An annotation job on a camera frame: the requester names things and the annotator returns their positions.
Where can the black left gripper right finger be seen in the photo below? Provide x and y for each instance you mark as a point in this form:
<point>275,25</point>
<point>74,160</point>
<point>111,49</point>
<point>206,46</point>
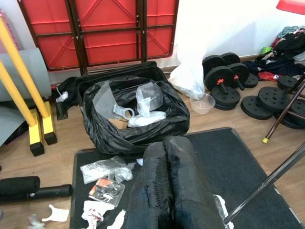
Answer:
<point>188,181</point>

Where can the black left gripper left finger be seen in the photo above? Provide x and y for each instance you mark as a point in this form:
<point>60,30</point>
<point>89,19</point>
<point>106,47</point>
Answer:
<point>150,186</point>

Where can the black floor mat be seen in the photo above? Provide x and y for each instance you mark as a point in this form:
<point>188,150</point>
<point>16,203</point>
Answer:
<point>226,152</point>

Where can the clear packet with red card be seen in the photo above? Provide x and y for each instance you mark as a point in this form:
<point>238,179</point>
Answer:
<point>107,190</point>

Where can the white plastic piece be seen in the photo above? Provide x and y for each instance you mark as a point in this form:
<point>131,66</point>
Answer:
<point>57,214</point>
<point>118,220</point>

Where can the black rubbish bag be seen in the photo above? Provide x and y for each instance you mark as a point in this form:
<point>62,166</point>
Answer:
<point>152,136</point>

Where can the clear bubble wrap pouch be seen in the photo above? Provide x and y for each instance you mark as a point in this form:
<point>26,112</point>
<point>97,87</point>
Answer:
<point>100,169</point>

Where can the torn white red wrapper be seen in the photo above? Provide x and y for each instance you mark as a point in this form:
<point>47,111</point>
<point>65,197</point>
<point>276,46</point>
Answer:
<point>93,210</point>

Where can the white foam wrap bundle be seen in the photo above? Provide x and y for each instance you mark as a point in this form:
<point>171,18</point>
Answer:
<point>147,119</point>

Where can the brown cardboard piece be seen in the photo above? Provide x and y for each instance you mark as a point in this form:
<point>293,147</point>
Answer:
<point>118,123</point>

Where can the clear plastic bowl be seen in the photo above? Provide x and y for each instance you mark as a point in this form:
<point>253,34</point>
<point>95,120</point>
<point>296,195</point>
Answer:
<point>202,106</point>

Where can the crumpled clear bubble wrap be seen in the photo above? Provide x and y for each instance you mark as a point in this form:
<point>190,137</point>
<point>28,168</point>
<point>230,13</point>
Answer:
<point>149,97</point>

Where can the black weight plate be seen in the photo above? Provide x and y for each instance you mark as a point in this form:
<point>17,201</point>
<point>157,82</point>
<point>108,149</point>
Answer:
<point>287,82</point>
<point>252,81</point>
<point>226,96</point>
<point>274,97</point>
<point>255,108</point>
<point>297,109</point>

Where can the grey foam sheet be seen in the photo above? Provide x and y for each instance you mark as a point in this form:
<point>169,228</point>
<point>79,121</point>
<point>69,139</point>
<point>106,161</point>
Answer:
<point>102,97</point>

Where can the white plastic bag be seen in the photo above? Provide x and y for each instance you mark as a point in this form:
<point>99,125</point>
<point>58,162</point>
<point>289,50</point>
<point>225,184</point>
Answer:
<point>188,76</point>

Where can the black dumbbell with red collar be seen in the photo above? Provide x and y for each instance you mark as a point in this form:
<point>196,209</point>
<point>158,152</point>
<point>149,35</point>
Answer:
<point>239,70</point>
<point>218,74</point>

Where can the red table with brown legs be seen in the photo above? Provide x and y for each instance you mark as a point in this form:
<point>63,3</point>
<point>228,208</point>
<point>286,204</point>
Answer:
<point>281,116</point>

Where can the crumpled white plastic scrap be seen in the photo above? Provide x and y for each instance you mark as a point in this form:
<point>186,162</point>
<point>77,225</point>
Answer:
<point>35,221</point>

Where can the black cloth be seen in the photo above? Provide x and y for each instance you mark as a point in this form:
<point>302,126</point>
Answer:
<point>69,88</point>

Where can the red garment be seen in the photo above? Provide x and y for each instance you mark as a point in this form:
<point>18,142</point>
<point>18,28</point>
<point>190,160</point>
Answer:
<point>267,76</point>

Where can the black weight bench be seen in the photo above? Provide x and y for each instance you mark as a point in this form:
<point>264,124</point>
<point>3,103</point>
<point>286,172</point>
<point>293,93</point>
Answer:
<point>19,186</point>

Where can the folded red plastic table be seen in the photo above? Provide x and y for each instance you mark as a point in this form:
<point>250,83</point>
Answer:
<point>107,37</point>

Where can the grey rolled foam mat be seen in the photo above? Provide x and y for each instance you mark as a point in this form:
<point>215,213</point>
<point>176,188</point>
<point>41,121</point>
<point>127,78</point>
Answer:
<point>31,71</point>

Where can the pile of clothes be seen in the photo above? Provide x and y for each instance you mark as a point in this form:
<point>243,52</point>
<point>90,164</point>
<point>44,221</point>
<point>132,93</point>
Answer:
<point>286,47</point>

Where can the pink foam mat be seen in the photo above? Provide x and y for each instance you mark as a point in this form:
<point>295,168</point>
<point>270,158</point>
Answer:
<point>17,35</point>

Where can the yellow steel exercise frame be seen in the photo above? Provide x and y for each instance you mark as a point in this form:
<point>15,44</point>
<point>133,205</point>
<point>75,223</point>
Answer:
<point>18,59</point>

